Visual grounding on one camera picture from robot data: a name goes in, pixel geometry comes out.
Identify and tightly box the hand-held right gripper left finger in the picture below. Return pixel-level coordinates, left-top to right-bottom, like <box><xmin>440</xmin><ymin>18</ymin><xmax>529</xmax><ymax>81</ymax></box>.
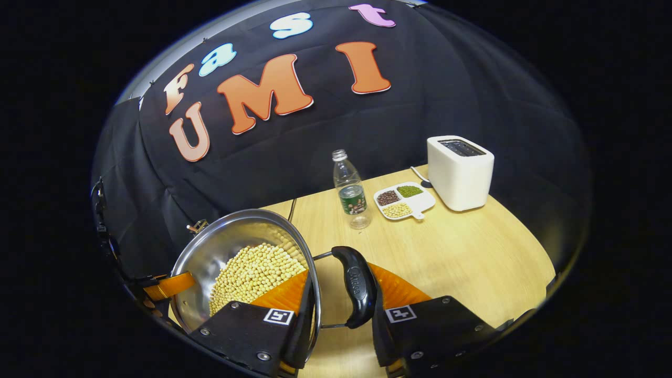
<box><xmin>188</xmin><ymin>270</ymin><xmax>317</xmax><ymax>378</ymax></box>

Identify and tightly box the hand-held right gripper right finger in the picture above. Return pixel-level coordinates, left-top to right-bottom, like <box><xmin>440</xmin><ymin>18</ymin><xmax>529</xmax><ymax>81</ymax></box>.
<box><xmin>369</xmin><ymin>262</ymin><xmax>499</xmax><ymax>378</ymax></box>

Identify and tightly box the steel pot with soybeans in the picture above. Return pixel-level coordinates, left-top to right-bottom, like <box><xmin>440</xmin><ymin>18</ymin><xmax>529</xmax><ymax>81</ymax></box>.
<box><xmin>169</xmin><ymin>208</ymin><xmax>379</xmax><ymax>363</ymax></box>

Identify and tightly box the white divided bean dish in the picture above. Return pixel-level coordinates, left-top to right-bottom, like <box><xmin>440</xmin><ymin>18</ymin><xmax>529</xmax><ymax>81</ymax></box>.
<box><xmin>373</xmin><ymin>181</ymin><xmax>437</xmax><ymax>221</ymax></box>

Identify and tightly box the clear plastic water bottle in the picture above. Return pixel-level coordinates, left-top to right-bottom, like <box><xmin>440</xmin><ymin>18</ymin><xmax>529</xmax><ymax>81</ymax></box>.
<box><xmin>331</xmin><ymin>149</ymin><xmax>373</xmax><ymax>230</ymax></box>

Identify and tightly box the white toaster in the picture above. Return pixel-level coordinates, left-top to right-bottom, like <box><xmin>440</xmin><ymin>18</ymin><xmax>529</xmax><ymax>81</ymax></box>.
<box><xmin>426</xmin><ymin>135</ymin><xmax>496</xmax><ymax>212</ymax></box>

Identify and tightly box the black backdrop cloth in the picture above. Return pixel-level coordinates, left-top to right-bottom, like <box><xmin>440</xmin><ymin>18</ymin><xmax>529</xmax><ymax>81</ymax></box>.
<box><xmin>92</xmin><ymin>0</ymin><xmax>594</xmax><ymax>295</ymax></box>

